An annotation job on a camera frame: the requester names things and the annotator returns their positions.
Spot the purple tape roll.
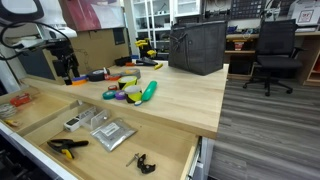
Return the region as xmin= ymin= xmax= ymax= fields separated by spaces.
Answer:
xmin=114 ymin=89 xmax=127 ymax=101

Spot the green handled brush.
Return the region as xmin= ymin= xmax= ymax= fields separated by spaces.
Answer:
xmin=133 ymin=80 xmax=158 ymax=107

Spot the wide wooden drawer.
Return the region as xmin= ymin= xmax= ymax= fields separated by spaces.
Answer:
xmin=0 ymin=87 xmax=84 ymax=141

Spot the silver foil bag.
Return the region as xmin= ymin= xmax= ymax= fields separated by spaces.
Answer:
xmin=89 ymin=117 xmax=138 ymax=153

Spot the yellow black tape roll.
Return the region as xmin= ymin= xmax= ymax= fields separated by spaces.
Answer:
xmin=117 ymin=75 xmax=139 ymax=91
xmin=123 ymin=84 xmax=144 ymax=104

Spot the black office chair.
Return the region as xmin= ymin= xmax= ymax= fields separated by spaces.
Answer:
xmin=242 ymin=18 xmax=305 ymax=98

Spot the red tape dispenser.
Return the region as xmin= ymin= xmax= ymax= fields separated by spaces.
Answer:
xmin=9 ymin=92 xmax=32 ymax=108

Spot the yellow black spring clamp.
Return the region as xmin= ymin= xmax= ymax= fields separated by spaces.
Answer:
xmin=46 ymin=138 xmax=90 ymax=161

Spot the gray duct tape roll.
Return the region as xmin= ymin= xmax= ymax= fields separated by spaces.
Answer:
xmin=120 ymin=68 xmax=142 ymax=81

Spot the small white glue bottle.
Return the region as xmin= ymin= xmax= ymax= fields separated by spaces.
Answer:
xmin=102 ymin=66 xmax=110 ymax=81

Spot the orange tape roll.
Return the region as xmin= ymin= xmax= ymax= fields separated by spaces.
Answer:
xmin=71 ymin=78 xmax=89 ymax=87

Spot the dark gray fabric tote bag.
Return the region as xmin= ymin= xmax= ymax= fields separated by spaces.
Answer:
xmin=167 ymin=20 xmax=229 ymax=77

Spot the small black box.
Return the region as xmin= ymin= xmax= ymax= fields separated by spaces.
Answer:
xmin=114 ymin=55 xmax=133 ymax=67

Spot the black clamp with bolt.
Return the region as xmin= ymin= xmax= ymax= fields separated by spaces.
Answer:
xmin=125 ymin=152 xmax=157 ymax=175

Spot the black yellow hand tool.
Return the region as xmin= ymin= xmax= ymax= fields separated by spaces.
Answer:
xmin=135 ymin=56 xmax=165 ymax=71

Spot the teal tape roll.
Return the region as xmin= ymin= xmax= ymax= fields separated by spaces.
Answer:
xmin=101 ymin=89 xmax=118 ymax=101

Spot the yellow bar clamp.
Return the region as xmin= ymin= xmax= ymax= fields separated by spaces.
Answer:
xmin=134 ymin=38 xmax=149 ymax=50
xmin=146 ymin=48 xmax=158 ymax=59

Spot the wooden background desk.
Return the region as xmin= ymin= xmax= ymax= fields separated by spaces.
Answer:
xmin=225 ymin=31 xmax=320 ymax=88

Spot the large cardboard box dark panel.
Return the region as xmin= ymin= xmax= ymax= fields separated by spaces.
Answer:
xmin=6 ymin=27 xmax=131 ymax=85

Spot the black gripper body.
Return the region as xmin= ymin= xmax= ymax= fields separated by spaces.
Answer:
xmin=46 ymin=39 xmax=76 ymax=79

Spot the white box red logo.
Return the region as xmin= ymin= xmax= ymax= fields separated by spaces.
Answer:
xmin=287 ymin=0 xmax=320 ymax=27

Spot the blue tape roll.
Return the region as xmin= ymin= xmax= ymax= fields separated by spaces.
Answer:
xmin=72 ymin=74 xmax=89 ymax=82

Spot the white handheld device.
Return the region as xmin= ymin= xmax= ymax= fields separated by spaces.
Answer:
xmin=63 ymin=116 xmax=81 ymax=133

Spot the clear plastic box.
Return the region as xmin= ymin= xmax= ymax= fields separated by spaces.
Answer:
xmin=76 ymin=106 xmax=111 ymax=131

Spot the black pegboard panel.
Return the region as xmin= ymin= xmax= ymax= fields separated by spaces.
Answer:
xmin=229 ymin=0 xmax=268 ymax=20

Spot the pink red poster board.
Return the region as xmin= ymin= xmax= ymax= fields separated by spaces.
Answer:
xmin=59 ymin=0 xmax=126 ymax=32

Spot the white shelving cabinet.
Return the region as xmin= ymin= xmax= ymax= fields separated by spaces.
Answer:
xmin=130 ymin=0 xmax=205 ymax=52

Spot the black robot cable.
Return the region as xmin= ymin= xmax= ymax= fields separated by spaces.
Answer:
xmin=0 ymin=21 xmax=73 ymax=62

